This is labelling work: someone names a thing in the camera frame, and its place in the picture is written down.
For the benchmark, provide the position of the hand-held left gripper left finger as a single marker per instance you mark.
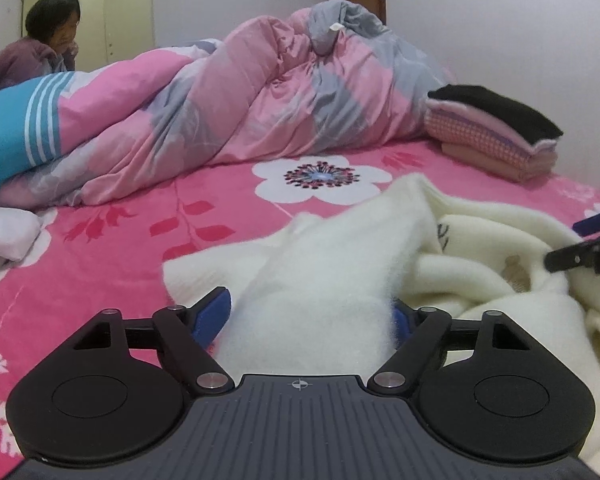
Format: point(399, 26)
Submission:
point(212, 315)

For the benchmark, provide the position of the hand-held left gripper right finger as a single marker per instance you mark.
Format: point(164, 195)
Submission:
point(402, 327)

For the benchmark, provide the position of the white fluffy sweater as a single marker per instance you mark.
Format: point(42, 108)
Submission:
point(330, 270)

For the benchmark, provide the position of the pink floral bed sheet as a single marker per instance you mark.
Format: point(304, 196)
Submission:
point(130, 260)

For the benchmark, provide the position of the folded pink checked blanket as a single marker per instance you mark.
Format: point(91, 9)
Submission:
point(480, 135)

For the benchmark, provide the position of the folded black garment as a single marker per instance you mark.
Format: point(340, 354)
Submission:
point(500, 107)

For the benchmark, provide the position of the pink grey floral quilt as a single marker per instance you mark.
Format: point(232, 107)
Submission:
point(230, 100)

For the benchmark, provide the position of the folded white cloth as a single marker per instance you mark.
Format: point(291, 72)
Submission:
point(5, 230)

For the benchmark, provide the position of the blue pink striped quilt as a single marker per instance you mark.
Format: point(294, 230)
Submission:
point(10, 135)

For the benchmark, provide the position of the pale yellow wardrobe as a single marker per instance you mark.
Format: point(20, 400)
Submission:
point(125, 10)

